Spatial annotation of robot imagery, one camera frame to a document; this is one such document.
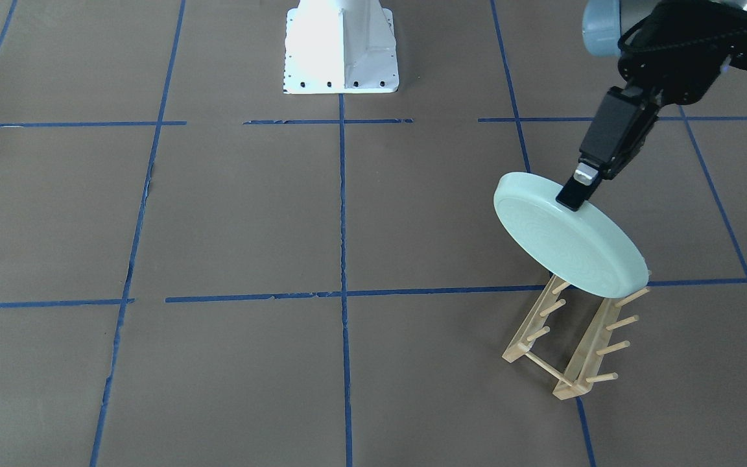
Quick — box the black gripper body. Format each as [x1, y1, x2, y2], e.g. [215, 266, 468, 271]
[617, 1, 747, 106]

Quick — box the light green round plate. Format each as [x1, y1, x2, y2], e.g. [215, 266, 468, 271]
[493, 172, 649, 298]

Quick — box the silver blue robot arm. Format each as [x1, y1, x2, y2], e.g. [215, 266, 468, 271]
[556, 1, 747, 211]

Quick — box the wooden dish rack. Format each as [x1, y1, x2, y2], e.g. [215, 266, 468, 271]
[501, 274, 650, 401]

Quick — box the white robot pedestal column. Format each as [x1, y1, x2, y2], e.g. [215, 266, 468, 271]
[283, 1, 400, 95]

